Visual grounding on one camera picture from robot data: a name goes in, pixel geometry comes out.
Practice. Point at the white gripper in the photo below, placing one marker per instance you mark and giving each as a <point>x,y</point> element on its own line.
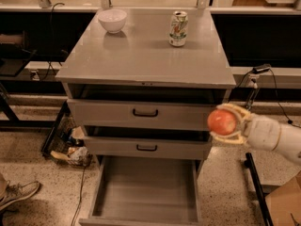
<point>262,132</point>

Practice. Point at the red apple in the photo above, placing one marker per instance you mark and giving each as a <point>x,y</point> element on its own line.
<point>222,122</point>

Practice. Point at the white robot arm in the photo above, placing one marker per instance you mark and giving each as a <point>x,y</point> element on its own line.
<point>289,144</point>

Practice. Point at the grey drawer cabinet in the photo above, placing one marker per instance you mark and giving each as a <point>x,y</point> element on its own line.
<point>140,54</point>

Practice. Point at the bottom grey drawer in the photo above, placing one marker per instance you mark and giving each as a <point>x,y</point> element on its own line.
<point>136,191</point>

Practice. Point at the grey drawer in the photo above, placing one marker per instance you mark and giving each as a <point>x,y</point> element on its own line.
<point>143,106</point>
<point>142,142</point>
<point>136,191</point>

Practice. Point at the middle grey drawer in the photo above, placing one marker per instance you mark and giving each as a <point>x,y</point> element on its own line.
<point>142,142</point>

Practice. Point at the top grey drawer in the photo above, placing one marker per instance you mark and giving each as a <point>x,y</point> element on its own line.
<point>143,106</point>

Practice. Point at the black metal bar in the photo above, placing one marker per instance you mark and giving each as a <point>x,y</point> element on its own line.
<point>249,163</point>

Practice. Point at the black power adapter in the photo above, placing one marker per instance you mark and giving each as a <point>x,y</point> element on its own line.
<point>261,69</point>

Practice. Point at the cardboard box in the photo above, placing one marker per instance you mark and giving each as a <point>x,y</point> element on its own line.
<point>284,203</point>

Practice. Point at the green white soda can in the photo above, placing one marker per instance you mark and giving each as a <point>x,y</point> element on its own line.
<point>178,28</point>

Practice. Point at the white bowl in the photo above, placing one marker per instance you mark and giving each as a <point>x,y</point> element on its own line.
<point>112,20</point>

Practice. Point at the grey sneaker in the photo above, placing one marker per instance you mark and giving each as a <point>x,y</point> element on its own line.
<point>16,193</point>

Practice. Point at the wire basket with trash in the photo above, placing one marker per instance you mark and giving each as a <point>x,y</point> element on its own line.
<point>65,143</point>

